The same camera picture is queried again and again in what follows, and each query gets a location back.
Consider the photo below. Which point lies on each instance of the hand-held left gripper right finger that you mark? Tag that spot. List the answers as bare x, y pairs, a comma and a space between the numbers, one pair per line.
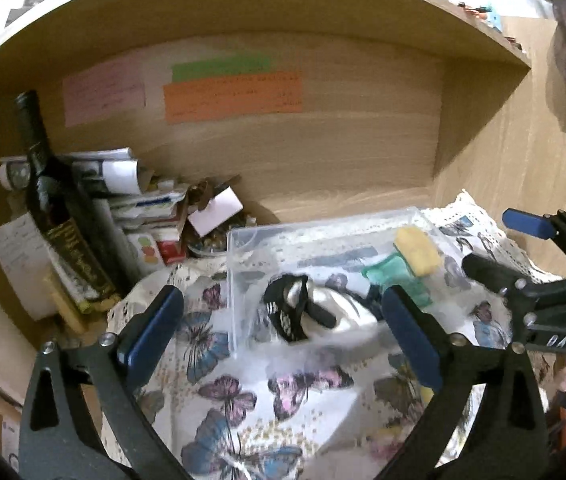
410, 335

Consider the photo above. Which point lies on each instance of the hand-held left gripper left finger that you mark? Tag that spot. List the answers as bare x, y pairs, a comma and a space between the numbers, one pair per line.
150, 332

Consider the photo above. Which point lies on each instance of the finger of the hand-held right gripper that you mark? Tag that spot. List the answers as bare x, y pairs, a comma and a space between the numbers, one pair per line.
488, 270
528, 222

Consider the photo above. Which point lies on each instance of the yellow sponge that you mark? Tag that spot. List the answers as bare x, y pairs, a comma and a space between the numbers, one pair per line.
418, 252

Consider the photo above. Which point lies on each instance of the clear plastic box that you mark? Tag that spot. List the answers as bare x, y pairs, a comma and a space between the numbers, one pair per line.
313, 245

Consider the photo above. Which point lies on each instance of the black and white soft cloth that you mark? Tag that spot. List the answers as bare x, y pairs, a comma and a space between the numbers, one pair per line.
333, 310

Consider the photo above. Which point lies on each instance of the card with coloured dots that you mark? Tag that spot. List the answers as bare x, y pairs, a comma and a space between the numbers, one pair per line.
147, 252

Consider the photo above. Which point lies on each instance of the small red box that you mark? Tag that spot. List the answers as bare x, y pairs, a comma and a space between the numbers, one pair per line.
170, 252

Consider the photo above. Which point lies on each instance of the yellow flat box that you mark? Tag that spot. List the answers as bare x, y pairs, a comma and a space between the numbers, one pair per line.
70, 312

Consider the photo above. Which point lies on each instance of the small bowl of trinkets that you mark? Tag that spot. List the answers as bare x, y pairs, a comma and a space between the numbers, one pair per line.
208, 246

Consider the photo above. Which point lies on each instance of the butterfly print tablecloth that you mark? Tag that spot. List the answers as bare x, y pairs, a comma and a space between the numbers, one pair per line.
243, 400

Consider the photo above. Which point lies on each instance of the white card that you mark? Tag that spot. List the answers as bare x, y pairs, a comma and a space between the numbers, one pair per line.
214, 211

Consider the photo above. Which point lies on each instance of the pile of papers and booklets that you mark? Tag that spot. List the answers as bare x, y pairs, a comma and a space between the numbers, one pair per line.
128, 195

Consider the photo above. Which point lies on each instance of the dark glass bottle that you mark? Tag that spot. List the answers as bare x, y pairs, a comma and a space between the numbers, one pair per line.
63, 220

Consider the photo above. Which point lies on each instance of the white paper sheet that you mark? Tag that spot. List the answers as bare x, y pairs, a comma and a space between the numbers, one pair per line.
18, 260

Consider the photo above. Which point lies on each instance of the wooden shelf unit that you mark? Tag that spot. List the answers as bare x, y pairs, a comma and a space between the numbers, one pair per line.
338, 160

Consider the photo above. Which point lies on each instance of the pink paper note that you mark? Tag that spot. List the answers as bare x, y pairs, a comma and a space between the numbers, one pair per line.
103, 91

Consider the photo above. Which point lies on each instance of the orange paper note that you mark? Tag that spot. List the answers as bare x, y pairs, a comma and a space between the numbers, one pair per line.
233, 97

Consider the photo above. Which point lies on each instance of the green paper note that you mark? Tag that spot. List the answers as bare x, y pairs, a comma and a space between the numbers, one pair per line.
220, 67

